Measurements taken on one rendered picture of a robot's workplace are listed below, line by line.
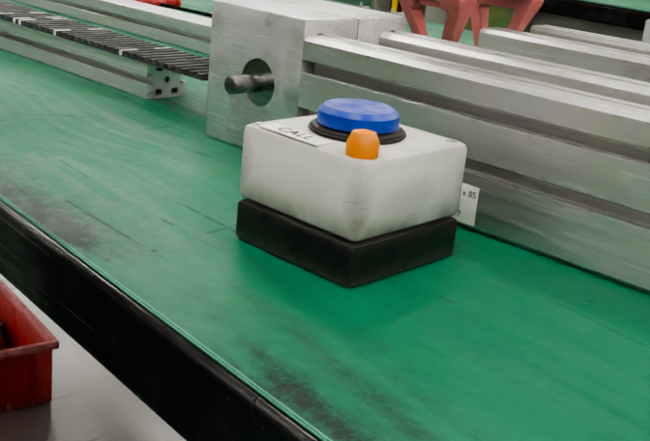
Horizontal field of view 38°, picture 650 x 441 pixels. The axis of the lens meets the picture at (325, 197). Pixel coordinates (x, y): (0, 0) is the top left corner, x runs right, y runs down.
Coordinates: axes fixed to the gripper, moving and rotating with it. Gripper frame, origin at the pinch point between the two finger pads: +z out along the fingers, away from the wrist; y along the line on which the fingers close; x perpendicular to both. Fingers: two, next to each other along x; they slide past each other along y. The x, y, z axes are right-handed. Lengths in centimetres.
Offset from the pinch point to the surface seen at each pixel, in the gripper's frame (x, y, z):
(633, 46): -13.6, 2.5, -4.1
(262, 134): -14.0, -35.8, -1.1
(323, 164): -18.2, -35.9, -0.8
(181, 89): 15.4, -17.2, 4.0
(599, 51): -14.5, -4.7, -4.1
